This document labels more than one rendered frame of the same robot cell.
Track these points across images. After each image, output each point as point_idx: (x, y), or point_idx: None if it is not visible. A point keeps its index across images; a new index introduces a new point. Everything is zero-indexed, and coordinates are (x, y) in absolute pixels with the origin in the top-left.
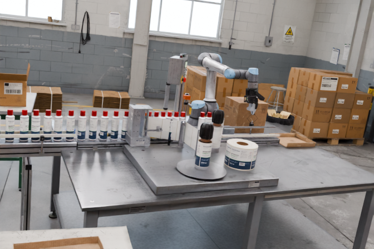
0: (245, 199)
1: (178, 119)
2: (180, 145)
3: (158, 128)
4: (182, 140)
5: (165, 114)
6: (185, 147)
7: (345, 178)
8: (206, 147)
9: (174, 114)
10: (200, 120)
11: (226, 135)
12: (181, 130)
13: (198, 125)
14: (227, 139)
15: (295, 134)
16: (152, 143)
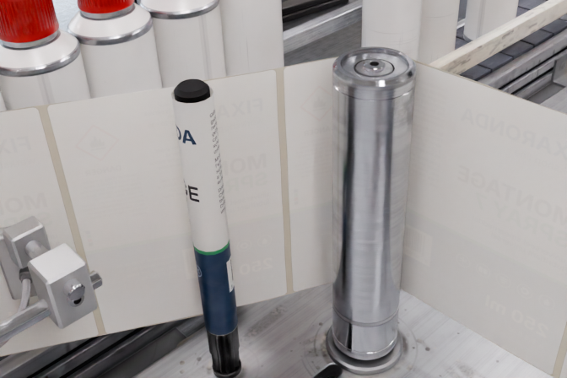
0: None
1: (213, 8)
2: (372, 352)
3: (37, 281)
4: (392, 298)
5: (45, 2)
6: (411, 325)
7: None
8: None
9: None
10: None
11: (550, 8)
12: (367, 194)
13: None
14: (555, 36)
15: None
16: (25, 377)
